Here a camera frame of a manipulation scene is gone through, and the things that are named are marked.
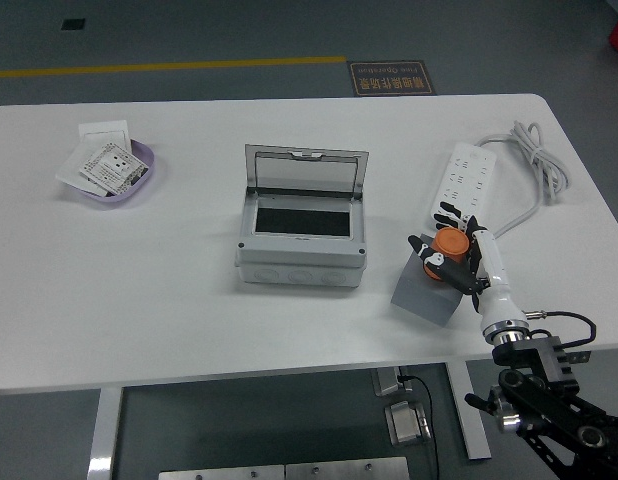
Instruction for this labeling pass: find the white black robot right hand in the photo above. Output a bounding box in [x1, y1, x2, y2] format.
[407, 201, 530, 336]

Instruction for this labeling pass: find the orange cylinder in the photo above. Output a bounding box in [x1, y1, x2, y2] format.
[422, 227, 471, 284]

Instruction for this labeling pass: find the grey electrical box with lid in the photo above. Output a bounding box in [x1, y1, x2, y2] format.
[234, 143, 370, 289]

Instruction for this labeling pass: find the grey cube with round hole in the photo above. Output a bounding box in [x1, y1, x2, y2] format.
[390, 232, 465, 329]

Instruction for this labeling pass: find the metal box under table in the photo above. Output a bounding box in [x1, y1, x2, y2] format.
[384, 400, 433, 446]

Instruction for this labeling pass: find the white power strip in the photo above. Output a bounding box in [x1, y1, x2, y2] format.
[431, 141, 498, 232]

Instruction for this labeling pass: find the white table leg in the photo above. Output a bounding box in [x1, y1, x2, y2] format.
[86, 387, 125, 480]
[444, 360, 493, 461]

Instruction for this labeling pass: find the brown floor sign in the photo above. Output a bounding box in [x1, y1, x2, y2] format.
[346, 60, 435, 97]

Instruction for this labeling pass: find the purple plastic tray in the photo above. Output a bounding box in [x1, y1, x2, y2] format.
[63, 138, 156, 205]

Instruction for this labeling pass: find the yellow floor tape line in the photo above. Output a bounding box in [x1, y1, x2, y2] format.
[0, 55, 348, 80]

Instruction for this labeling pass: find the socket panel with printed film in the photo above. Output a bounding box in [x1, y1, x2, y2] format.
[78, 142, 150, 197]

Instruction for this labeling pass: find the flat white cover plate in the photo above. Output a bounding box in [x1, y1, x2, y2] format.
[55, 142, 105, 197]

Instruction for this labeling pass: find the white power cord with plug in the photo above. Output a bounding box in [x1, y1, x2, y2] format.
[476, 119, 573, 240]

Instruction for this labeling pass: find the metal bracket under table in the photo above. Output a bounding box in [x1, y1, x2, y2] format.
[371, 366, 414, 398]

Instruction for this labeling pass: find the black cable under table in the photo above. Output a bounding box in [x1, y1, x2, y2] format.
[398, 374, 440, 480]

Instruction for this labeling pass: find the metal base plate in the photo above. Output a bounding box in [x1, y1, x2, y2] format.
[158, 464, 286, 480]
[284, 456, 410, 480]

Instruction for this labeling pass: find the white wall switch panel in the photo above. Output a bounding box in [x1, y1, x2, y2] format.
[78, 119, 133, 151]

